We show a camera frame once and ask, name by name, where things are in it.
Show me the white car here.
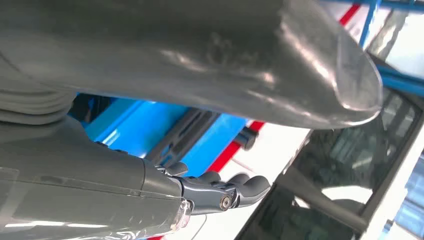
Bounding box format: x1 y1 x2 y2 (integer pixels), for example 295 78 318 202
165 0 424 240

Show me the black stanchion post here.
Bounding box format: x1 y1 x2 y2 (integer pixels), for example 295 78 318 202
233 126 259 151

